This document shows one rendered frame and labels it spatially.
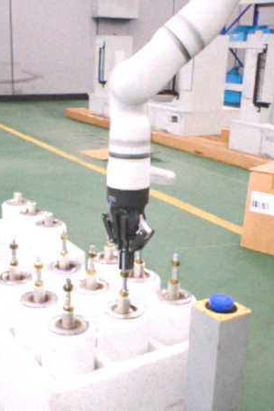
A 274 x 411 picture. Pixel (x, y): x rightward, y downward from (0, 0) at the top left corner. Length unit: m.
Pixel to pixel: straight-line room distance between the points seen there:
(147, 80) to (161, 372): 0.52
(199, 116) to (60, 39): 3.66
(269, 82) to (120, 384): 2.92
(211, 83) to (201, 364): 3.51
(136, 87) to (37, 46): 6.62
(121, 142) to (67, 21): 6.77
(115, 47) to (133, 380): 4.64
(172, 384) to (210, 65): 3.43
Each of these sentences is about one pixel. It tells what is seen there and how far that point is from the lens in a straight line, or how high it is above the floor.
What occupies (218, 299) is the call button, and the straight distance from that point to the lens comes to 0.93.
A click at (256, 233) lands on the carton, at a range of 2.14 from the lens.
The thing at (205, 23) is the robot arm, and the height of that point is 0.75.
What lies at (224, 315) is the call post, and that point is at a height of 0.31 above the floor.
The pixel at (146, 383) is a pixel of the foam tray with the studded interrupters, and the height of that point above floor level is 0.14.
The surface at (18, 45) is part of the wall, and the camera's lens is 7.41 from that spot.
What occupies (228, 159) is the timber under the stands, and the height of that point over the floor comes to 0.03.
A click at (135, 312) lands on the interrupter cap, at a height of 0.25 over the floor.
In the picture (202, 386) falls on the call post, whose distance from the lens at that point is 0.98.
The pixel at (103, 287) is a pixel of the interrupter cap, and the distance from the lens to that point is 1.13.
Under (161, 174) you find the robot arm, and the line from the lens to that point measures 0.96.
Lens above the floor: 0.72
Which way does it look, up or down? 18 degrees down
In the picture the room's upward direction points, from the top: 1 degrees clockwise
